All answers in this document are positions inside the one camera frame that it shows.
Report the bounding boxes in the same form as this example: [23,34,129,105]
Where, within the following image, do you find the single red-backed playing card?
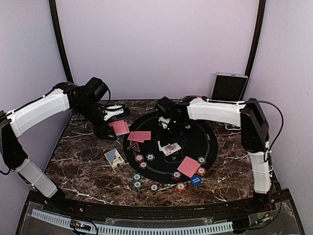
[127,131,151,142]

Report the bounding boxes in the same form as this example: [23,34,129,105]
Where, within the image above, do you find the aluminium poker chip case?
[211,72,248,102]

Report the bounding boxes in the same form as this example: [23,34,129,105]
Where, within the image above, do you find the red triangular all-in marker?
[127,142,140,152]

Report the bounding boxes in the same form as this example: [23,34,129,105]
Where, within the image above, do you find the green poker chip stack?
[133,181,143,191]

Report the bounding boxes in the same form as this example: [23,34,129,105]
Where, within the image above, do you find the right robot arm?
[155,95,274,212]

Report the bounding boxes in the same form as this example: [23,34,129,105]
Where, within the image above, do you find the red-backed playing card deck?
[109,120,130,136]

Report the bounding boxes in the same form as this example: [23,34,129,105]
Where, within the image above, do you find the white slotted cable duct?
[31,209,233,235]

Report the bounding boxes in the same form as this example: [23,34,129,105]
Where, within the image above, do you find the left black frame post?
[48,0,74,83]

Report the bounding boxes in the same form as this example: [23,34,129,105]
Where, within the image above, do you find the face-up king of diamonds card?
[160,143,181,156]

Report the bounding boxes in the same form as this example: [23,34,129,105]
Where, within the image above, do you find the yellow playing card box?
[104,148,125,169]

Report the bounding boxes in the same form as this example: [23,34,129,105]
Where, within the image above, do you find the red poker chip stack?
[175,182,186,193]

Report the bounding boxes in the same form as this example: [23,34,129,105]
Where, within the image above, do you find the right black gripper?
[158,118,186,146]

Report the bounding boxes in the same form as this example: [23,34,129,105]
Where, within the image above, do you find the patterned ceramic plate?
[182,95,202,102]

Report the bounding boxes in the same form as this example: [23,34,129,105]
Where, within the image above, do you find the right black frame post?
[245,0,266,77]

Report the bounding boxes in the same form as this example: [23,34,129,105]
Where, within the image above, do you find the round black poker mat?
[123,112,218,184]

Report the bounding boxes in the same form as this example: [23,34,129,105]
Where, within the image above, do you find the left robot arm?
[0,77,130,213]

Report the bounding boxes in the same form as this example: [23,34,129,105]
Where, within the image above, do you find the face-up spades playing card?
[157,141,162,151]

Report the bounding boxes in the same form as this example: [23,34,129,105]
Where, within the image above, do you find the blue small blind button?
[190,175,202,186]

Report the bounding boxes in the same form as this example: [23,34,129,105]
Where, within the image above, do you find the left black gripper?
[75,99,117,140]

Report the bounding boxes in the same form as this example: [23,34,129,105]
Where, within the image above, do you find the black frame post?
[48,0,74,83]
[245,0,266,77]

